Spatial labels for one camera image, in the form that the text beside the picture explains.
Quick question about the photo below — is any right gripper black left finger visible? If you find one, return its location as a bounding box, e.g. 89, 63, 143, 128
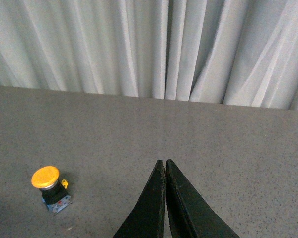
114, 160, 166, 238

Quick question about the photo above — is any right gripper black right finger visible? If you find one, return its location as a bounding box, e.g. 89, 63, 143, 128
166, 159, 238, 238

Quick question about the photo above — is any yellow mushroom push button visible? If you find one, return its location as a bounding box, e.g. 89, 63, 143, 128
31, 166, 72, 215

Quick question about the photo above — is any white pleated curtain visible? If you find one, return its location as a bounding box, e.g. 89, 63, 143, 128
0, 0, 298, 110

